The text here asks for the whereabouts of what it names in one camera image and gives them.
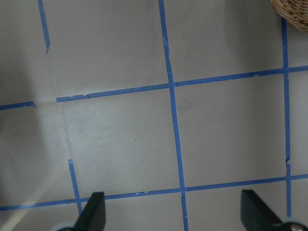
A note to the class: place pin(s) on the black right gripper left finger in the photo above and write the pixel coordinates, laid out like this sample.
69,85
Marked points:
93,216

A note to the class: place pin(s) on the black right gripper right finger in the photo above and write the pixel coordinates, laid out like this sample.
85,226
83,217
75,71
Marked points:
256,214

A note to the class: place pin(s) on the woven wicker basket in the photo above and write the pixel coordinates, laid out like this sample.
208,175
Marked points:
293,11

